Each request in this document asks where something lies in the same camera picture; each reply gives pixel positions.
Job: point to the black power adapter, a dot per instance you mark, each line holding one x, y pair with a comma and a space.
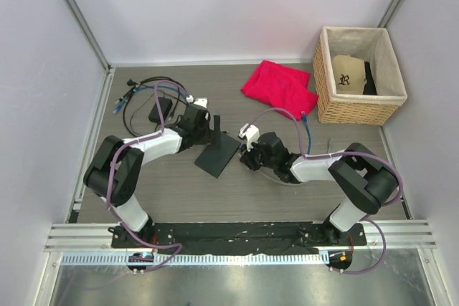
163, 108

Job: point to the black item in basket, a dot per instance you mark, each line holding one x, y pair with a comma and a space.
370, 87

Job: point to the red cloth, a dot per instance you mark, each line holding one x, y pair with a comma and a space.
279, 86

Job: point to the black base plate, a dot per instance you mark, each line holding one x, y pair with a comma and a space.
244, 238

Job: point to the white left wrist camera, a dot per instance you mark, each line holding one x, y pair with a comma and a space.
200, 101

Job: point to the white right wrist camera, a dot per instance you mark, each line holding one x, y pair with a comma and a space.
250, 134

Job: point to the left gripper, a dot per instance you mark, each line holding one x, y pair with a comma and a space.
216, 125

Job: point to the beige baseball cap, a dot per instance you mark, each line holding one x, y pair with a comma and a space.
349, 74

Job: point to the wicker basket with liner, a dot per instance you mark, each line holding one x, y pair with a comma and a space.
373, 45

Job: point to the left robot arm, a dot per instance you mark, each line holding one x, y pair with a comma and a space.
115, 168

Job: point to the black network switch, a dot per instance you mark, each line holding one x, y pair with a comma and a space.
215, 157

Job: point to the white slotted cable duct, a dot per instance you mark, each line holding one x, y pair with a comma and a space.
181, 260

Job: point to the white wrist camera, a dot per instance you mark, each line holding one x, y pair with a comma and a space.
200, 101
250, 134

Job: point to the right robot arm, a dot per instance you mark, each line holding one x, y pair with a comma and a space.
366, 179

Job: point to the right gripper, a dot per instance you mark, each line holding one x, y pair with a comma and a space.
247, 157

